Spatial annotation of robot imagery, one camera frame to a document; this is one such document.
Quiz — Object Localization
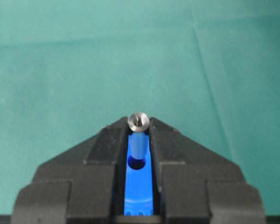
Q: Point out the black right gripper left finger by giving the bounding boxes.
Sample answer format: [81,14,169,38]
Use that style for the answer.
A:
[11,117,128,224]

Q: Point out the small silver metal shaft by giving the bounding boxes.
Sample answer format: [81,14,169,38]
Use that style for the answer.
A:
[127,112,150,139]

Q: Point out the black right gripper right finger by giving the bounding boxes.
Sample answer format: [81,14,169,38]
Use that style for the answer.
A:
[149,118,266,224]

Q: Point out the green cloth mat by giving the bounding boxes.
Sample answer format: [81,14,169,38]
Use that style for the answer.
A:
[0,0,280,215]

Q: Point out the blue plastic gear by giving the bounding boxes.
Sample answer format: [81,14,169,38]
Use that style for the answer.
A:
[124,132,154,216]

